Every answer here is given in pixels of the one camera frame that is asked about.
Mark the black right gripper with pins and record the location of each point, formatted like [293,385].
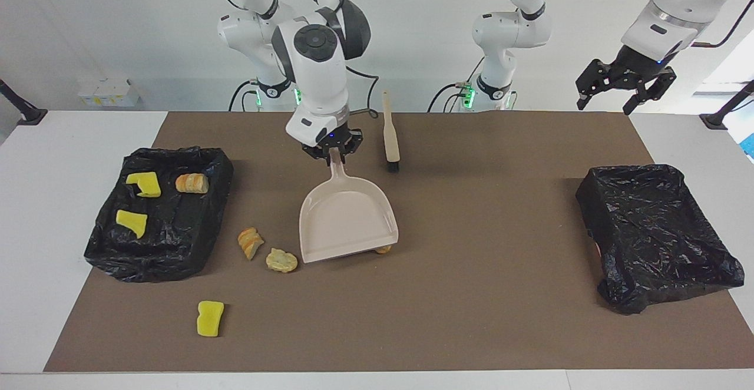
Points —
[333,141]

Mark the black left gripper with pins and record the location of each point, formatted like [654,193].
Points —
[639,66]

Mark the beige plastic dustpan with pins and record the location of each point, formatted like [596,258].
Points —
[344,219]

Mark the brown bread loaf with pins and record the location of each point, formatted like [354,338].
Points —
[384,250]

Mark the pale pastry piece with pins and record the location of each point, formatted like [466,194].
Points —
[281,260]

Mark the orange striped croissant piece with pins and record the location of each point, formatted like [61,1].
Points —
[250,244]

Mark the pale striped bread roll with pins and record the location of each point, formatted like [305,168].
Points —
[192,183]

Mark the notched yellow sponge piece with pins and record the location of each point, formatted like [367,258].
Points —
[146,185]

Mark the plain yellow sponge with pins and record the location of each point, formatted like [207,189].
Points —
[210,319]

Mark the small yellow green sponge piece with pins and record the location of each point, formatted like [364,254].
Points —
[131,223]

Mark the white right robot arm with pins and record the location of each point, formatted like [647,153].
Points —
[318,78]

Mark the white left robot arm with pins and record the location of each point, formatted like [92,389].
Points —
[509,30]

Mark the black bag lined trash bin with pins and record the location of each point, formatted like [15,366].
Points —
[654,237]
[171,231]

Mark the black clamp stand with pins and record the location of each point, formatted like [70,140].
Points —
[716,120]
[29,114]

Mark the blue object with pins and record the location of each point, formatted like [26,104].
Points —
[750,145]

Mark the brown table mat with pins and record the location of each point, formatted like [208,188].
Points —
[471,319]

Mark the white wall box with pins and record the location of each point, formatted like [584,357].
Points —
[109,94]

